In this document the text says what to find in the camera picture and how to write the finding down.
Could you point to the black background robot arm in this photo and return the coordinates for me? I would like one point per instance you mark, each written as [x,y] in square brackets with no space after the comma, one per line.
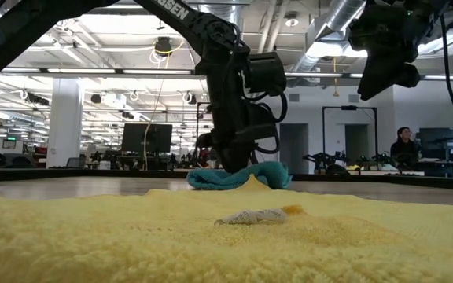
[325,159]
[380,159]

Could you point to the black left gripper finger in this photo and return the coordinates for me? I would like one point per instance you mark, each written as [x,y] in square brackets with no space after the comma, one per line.
[229,159]
[243,157]

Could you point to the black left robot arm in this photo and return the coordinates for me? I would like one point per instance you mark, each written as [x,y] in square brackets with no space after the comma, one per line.
[14,35]

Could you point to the black portal frame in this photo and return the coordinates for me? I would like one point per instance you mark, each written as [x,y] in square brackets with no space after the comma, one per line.
[348,107]

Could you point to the black office monitor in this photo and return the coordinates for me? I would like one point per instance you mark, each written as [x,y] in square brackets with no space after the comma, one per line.
[136,137]

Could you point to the white building column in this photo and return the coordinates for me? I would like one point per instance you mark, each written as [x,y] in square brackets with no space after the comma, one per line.
[64,118]

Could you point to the teal microfiber towel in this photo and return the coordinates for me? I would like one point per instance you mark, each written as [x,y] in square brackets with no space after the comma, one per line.
[211,181]

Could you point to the person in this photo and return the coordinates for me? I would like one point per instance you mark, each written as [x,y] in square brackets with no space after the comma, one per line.
[404,151]

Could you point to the black ceiling device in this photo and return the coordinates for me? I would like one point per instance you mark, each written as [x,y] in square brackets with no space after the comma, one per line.
[163,46]

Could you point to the yellow towel with white label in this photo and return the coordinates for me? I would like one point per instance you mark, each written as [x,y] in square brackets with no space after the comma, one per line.
[132,243]

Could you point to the dark wall-side monitor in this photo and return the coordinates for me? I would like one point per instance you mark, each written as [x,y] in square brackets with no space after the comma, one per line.
[437,139]

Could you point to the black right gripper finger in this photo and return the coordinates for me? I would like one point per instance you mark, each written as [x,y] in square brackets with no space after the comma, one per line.
[370,84]
[388,80]

